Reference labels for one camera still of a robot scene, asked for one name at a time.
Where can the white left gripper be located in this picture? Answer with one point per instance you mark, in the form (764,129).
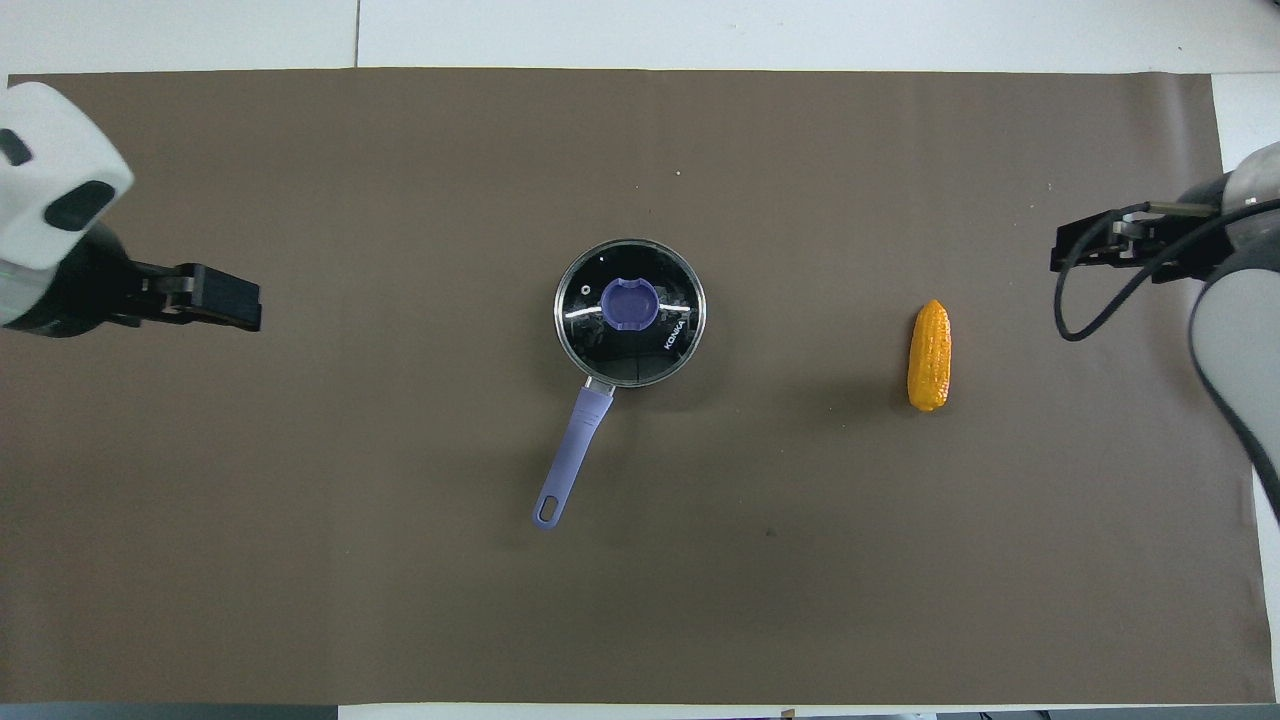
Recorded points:
(50,150)

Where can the glass lid with purple knob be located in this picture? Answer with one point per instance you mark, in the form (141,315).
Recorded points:
(628,304)

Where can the yellow toy corn cob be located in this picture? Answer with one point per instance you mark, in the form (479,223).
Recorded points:
(930,356)

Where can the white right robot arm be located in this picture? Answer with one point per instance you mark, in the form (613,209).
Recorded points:
(1235,340)

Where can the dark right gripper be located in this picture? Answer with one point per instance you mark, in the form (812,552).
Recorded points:
(1195,245)

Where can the brown table mat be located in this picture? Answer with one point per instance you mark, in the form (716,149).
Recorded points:
(400,560)

